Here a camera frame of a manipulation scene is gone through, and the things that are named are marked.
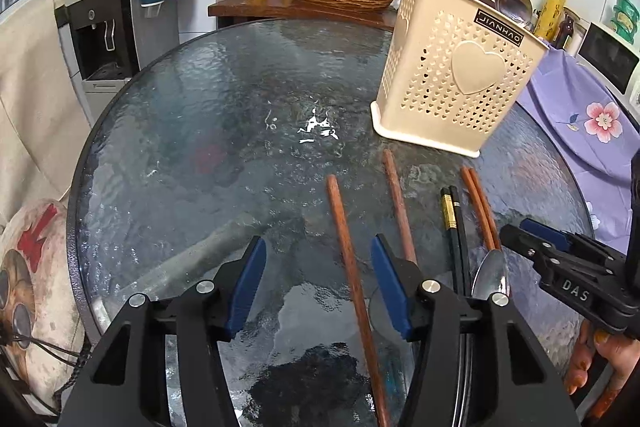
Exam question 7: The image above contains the stack of green containers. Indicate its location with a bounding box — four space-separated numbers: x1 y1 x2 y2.
610 0 640 46

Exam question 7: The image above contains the wooden counter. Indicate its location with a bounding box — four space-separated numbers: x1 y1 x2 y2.
207 0 401 32

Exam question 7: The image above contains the white microwave oven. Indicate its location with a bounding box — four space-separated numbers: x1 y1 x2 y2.
576 22 640 96

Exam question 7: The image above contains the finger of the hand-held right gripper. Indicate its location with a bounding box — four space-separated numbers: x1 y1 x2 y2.
519 217 581 254
499 223 561 281

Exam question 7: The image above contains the beige cloth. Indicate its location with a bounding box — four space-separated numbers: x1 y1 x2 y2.
0 0 92 224

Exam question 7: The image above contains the purple floral cloth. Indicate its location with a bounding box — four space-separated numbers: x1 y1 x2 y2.
515 46 640 254

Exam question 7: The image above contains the dark brown bottle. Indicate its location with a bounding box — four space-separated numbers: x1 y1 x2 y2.
554 14 576 50

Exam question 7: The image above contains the dog print cushion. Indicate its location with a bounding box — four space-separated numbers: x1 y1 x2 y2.
0 199 89 414

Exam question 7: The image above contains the metal spoon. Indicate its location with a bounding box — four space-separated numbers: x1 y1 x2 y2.
471 248 512 303
495 0 534 31

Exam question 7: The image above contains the thin reddish wooden chopstick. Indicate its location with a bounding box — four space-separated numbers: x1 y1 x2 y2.
468 166 502 251
460 166 495 253

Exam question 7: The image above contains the black chopstick gold band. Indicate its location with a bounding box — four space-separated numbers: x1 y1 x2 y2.
449 185 474 297
439 188 466 297

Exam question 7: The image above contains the black cable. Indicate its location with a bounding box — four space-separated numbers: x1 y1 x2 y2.
0 331 93 414

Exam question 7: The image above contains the yellow patterned roll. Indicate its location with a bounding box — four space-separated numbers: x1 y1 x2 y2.
533 0 570 42

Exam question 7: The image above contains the beige perforated utensil holder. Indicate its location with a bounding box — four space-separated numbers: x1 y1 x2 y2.
370 0 551 158

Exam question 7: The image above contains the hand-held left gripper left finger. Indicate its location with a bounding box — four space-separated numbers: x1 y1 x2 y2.
59 234 268 427

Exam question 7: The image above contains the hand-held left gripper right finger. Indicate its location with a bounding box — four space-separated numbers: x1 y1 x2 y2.
370 233 581 427

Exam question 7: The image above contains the person's right hand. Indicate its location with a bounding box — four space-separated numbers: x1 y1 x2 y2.
564 322 640 394

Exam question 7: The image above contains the water dispenser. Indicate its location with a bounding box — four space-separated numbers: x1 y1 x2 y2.
64 0 181 95

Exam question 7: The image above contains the thick brown wooden chopstick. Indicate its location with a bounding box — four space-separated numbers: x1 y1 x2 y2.
325 174 392 427
382 149 419 266

